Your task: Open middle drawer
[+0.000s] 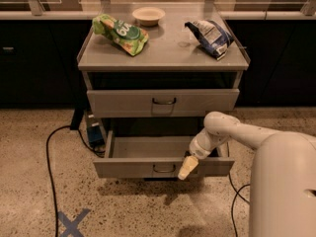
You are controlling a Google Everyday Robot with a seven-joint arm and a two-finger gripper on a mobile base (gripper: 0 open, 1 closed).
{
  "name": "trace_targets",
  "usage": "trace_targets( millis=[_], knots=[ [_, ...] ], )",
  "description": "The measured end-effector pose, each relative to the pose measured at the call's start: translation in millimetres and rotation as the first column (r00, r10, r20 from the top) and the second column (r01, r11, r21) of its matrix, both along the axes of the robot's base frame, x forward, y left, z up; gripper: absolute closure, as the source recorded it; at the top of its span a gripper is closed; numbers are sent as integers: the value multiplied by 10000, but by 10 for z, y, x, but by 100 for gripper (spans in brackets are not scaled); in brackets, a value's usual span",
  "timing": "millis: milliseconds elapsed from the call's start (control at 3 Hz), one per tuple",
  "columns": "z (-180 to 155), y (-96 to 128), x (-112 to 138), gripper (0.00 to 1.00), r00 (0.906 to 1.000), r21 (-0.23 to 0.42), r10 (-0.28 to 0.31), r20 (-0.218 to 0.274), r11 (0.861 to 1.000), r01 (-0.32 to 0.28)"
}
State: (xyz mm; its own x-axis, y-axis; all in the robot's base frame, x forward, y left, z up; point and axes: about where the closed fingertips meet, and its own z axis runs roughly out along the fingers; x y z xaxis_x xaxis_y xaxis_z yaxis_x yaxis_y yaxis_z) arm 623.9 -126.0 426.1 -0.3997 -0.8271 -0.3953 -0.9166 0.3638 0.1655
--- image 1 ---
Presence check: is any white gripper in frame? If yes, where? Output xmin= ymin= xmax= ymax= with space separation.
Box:
xmin=178 ymin=128 xmax=221 ymax=180

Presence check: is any grey drawer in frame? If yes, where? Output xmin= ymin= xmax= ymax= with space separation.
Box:
xmin=87 ymin=89 xmax=239 ymax=118
xmin=92 ymin=130 xmax=236 ymax=180

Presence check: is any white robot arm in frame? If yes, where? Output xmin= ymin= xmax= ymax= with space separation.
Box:
xmin=178 ymin=112 xmax=316 ymax=237

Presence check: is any grey top drawer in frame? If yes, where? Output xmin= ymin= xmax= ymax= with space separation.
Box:
xmin=87 ymin=89 xmax=239 ymax=118

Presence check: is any grey drawer cabinet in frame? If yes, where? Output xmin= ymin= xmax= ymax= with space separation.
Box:
xmin=78 ymin=3 xmax=249 ymax=177

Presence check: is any blue power box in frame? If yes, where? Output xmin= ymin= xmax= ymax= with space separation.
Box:
xmin=85 ymin=112 xmax=106 ymax=148

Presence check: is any blue chip bag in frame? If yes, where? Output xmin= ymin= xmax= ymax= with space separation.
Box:
xmin=185 ymin=20 xmax=234 ymax=60

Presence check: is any blue tape cross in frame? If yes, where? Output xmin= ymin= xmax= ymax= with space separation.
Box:
xmin=58 ymin=208 xmax=90 ymax=237

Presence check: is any green chip bag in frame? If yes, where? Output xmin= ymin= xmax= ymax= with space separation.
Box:
xmin=92 ymin=14 xmax=149 ymax=56

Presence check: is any white paper bowl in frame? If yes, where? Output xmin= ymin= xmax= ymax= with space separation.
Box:
xmin=132 ymin=7 xmax=165 ymax=27

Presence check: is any dark counter cabinet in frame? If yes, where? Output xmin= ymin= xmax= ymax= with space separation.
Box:
xmin=1 ymin=16 xmax=315 ymax=108

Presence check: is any black cable right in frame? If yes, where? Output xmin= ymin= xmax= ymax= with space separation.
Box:
xmin=227 ymin=173 xmax=252 ymax=237

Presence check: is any black cable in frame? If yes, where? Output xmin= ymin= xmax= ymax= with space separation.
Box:
xmin=45 ymin=124 xmax=110 ymax=237
xmin=227 ymin=173 xmax=252 ymax=237

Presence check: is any black cable left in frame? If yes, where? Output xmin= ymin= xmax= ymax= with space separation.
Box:
xmin=45 ymin=124 xmax=110 ymax=237

